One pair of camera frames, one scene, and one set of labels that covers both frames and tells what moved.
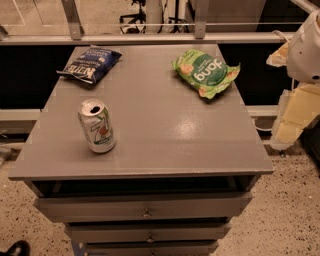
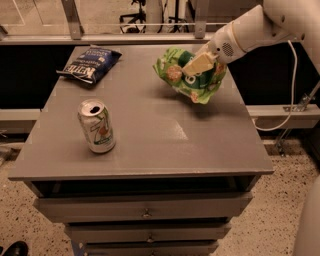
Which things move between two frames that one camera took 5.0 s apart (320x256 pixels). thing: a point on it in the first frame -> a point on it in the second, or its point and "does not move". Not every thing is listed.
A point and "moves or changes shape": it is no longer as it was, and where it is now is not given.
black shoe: [18, 248] does not move
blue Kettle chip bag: [91, 64] does not move
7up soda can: [98, 126] does not move
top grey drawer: [142, 205] does not move
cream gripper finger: [295, 109] -> [201, 63]
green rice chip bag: [205, 73] moves or changes shape
